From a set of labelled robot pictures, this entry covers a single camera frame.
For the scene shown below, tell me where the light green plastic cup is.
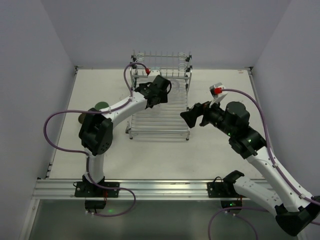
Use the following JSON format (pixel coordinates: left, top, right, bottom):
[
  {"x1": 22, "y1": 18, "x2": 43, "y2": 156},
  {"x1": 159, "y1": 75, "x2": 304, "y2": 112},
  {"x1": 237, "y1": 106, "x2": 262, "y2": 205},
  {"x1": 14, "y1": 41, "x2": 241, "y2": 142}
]
[{"x1": 94, "y1": 101, "x2": 109, "y2": 111}]

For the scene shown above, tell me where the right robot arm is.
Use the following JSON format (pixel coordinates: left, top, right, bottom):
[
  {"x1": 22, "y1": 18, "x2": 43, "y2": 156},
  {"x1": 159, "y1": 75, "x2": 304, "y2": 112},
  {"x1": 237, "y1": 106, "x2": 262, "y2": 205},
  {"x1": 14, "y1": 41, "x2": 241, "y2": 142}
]
[{"x1": 180, "y1": 101, "x2": 320, "y2": 237}]

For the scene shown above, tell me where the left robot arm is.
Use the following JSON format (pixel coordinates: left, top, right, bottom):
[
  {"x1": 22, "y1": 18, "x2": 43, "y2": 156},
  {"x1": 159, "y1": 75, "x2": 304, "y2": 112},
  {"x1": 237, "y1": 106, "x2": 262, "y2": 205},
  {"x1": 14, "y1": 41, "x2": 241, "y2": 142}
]
[{"x1": 79, "y1": 75, "x2": 172, "y2": 186}]

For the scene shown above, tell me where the metal dish rack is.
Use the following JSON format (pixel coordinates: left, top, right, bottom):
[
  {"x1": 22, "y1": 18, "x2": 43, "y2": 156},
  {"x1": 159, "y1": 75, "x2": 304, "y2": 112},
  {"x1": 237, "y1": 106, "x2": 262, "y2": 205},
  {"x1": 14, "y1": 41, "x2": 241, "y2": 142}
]
[{"x1": 125, "y1": 51, "x2": 193, "y2": 140}]

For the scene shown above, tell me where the clear glass at back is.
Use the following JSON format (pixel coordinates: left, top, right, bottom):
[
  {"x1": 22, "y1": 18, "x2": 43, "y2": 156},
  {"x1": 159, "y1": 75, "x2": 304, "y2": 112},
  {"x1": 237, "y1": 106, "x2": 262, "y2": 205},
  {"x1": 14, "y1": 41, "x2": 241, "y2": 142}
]
[{"x1": 170, "y1": 79, "x2": 180, "y2": 93}]

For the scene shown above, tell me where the blue plastic mug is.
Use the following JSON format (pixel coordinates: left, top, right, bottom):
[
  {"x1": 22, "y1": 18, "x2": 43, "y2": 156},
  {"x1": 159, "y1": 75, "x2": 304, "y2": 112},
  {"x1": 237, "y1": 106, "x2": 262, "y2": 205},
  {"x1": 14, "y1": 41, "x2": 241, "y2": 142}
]
[{"x1": 150, "y1": 67, "x2": 162, "y2": 76}]

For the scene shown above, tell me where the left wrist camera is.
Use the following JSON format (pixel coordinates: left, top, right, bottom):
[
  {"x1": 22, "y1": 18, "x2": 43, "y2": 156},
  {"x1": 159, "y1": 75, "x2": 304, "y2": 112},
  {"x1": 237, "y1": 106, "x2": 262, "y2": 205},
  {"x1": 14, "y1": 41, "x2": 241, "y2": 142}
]
[{"x1": 148, "y1": 69, "x2": 161, "y2": 78}]

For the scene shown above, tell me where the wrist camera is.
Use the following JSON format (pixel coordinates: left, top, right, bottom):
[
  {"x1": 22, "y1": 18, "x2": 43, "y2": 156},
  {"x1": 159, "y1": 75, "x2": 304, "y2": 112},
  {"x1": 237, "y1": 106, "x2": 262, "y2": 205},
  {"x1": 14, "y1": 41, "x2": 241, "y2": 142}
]
[
  {"x1": 148, "y1": 69, "x2": 161, "y2": 78},
  {"x1": 209, "y1": 82, "x2": 228, "y2": 108}
]

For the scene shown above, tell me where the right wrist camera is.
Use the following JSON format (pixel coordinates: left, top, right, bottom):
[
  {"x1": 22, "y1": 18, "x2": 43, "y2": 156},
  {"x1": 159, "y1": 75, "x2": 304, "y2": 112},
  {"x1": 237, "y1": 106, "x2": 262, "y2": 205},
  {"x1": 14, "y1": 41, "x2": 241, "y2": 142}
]
[{"x1": 209, "y1": 82, "x2": 228, "y2": 108}]

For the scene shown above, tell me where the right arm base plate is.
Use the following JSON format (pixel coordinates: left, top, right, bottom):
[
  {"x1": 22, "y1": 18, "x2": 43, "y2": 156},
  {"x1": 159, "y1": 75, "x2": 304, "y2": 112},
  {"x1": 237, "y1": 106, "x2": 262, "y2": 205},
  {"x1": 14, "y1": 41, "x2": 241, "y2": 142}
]
[{"x1": 206, "y1": 176, "x2": 243, "y2": 214}]

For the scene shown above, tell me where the aluminium mounting rail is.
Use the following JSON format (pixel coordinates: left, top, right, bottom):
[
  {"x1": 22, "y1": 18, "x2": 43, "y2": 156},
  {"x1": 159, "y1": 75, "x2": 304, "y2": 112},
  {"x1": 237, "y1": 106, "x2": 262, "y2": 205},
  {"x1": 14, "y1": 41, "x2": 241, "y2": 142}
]
[{"x1": 31, "y1": 177, "x2": 296, "y2": 201}]

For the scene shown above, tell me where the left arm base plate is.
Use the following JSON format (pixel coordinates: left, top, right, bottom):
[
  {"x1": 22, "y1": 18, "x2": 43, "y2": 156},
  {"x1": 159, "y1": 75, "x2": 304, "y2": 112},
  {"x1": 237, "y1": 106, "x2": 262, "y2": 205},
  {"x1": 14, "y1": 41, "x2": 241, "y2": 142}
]
[{"x1": 73, "y1": 180, "x2": 119, "y2": 213}]

